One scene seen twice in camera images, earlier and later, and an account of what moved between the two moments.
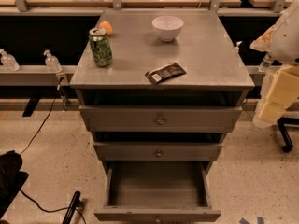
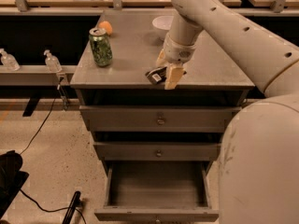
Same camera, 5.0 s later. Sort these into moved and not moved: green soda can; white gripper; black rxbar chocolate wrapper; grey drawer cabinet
Moved: white gripper
Not moved: grey drawer cabinet; green soda can; black rxbar chocolate wrapper
